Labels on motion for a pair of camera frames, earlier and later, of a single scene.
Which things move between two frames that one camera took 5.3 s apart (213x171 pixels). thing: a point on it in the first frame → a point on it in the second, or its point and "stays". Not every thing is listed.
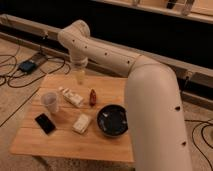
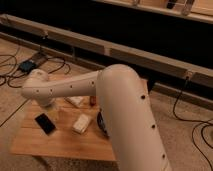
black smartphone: x=47 y=125 stays
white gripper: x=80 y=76 → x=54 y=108
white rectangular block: x=81 y=123 stays
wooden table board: x=62 y=120 stays
